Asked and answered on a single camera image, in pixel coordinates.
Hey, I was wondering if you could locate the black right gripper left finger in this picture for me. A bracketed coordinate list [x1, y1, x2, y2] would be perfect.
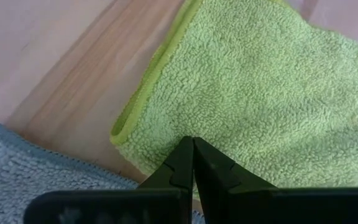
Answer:
[23, 136, 195, 224]

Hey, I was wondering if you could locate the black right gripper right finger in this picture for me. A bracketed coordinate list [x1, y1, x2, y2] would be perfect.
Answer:
[193, 136, 358, 224]

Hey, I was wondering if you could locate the green microfiber towel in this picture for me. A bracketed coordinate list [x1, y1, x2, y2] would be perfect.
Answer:
[109, 0, 358, 200]

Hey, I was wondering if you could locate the grey microfiber towel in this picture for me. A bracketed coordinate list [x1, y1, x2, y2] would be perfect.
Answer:
[0, 121, 205, 224]

